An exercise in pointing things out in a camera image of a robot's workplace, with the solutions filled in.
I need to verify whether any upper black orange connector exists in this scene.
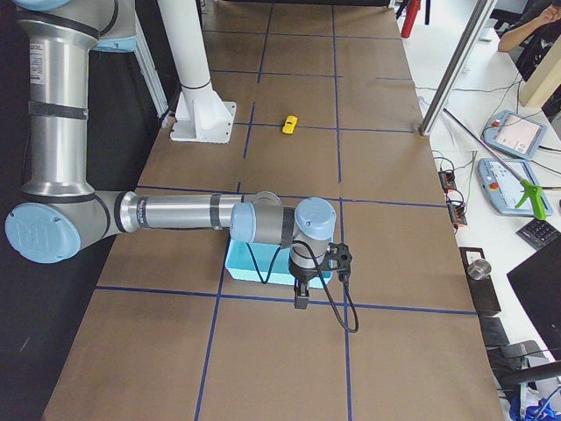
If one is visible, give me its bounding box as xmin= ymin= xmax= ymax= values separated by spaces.
xmin=438 ymin=169 xmax=457 ymax=192

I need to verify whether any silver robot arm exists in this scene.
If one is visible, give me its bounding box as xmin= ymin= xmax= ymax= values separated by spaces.
xmin=5 ymin=1 xmax=349 ymax=309

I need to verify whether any light blue plastic bin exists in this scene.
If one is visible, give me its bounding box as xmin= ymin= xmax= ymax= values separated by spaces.
xmin=224 ymin=239 xmax=333 ymax=290

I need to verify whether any yellow beetle toy car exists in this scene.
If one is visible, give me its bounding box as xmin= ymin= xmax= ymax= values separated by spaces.
xmin=281 ymin=115 xmax=298 ymax=135

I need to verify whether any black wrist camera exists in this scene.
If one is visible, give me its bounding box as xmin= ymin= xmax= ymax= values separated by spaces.
xmin=319 ymin=242 xmax=352 ymax=276

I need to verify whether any green handled reach grabber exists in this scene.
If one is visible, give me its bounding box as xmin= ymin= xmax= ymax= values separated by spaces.
xmin=443 ymin=108 xmax=547 ymax=220

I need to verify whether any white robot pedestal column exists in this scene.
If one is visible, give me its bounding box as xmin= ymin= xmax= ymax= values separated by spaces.
xmin=158 ymin=1 xmax=237 ymax=144

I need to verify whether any upper teach pendant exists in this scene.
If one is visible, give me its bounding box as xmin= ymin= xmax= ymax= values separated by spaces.
xmin=482 ymin=111 xmax=547 ymax=160

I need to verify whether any silver metal cup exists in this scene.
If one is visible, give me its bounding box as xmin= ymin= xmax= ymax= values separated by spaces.
xmin=466 ymin=259 xmax=492 ymax=281

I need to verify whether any lower teach pendant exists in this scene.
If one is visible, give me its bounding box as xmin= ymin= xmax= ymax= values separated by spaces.
xmin=477 ymin=158 xmax=553 ymax=217

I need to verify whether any black camera cable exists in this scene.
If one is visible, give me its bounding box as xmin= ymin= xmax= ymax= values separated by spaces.
xmin=246 ymin=239 xmax=361 ymax=334

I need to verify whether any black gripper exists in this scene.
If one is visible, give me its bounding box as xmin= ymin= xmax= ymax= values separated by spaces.
xmin=290 ymin=265 xmax=316 ymax=310

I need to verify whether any black calculator keypad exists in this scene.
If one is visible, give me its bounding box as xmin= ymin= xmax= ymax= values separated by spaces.
xmin=516 ymin=218 xmax=560 ymax=250

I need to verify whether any seated person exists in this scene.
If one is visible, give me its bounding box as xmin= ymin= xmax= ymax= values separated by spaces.
xmin=498 ymin=1 xmax=560 ymax=81

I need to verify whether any teach pendant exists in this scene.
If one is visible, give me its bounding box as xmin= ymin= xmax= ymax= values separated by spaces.
xmin=477 ymin=158 xmax=553 ymax=217
xmin=482 ymin=111 xmax=547 ymax=160

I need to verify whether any aluminium frame post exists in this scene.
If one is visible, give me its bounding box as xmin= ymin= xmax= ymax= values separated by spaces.
xmin=419 ymin=0 xmax=496 ymax=137

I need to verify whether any lower black orange connector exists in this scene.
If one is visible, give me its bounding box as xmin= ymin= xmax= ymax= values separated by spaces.
xmin=446 ymin=199 xmax=467 ymax=228

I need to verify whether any red fire extinguisher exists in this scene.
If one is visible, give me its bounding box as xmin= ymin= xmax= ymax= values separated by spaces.
xmin=401 ymin=0 xmax=422 ymax=39

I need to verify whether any black orange connector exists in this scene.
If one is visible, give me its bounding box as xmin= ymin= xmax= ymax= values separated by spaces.
xmin=438 ymin=169 xmax=457 ymax=192
xmin=446 ymin=199 xmax=467 ymax=228

